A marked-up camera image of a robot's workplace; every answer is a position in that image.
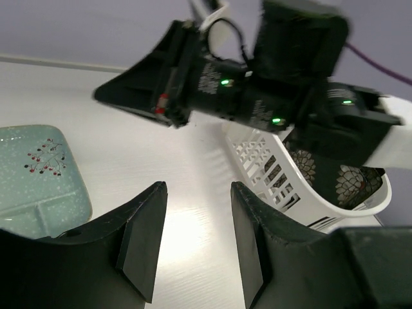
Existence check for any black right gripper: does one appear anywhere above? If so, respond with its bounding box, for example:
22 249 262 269
93 19 290 132

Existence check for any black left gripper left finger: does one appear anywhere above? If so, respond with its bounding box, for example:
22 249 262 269
1 182 167 308

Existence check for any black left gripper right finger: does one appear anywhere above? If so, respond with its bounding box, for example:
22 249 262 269
230 182 411 308

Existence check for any light green rectangular plate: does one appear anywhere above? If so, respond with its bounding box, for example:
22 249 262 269
1 125 93 239

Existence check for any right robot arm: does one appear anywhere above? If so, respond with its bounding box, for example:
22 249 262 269
93 1 411 169

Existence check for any white plastic dish rack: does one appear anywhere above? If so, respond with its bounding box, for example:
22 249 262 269
222 122 392 232

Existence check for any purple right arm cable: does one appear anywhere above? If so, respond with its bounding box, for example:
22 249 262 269
346 41 412 86

